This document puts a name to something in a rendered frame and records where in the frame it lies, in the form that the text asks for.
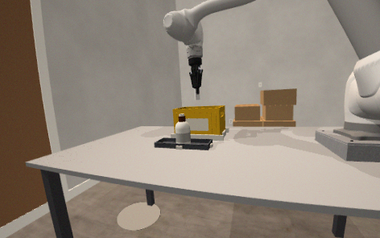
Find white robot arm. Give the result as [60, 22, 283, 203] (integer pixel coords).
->
[163, 0, 380, 141]

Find cream-white bottle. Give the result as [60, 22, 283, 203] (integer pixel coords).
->
[175, 114, 191, 144]

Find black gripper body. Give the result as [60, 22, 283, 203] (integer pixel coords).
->
[188, 57, 202, 75]

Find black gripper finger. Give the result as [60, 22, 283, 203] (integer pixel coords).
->
[189, 69, 195, 88]
[193, 66, 203, 100]

